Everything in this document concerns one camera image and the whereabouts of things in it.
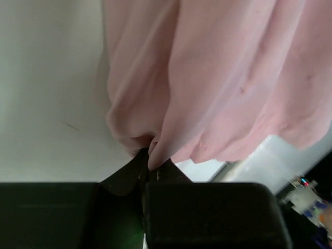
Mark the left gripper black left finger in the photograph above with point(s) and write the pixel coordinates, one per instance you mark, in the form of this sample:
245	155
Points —
107	214

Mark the pink trousers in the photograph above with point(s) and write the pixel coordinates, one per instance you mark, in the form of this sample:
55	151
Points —
206	80

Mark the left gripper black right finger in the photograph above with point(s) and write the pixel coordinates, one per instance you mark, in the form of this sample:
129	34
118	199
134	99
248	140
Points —
183	214

